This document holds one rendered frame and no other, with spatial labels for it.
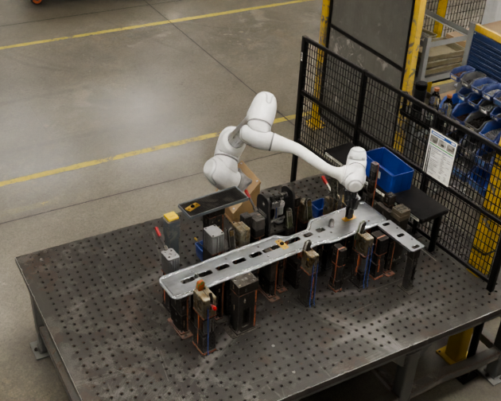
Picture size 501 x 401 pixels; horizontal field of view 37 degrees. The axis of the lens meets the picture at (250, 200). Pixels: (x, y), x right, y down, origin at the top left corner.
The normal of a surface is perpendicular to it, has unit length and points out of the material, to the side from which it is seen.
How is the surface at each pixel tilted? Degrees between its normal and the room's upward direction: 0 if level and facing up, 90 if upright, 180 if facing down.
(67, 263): 0
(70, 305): 0
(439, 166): 90
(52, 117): 0
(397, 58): 93
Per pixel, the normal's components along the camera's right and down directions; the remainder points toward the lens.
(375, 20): -0.88, 0.26
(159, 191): 0.04, -0.83
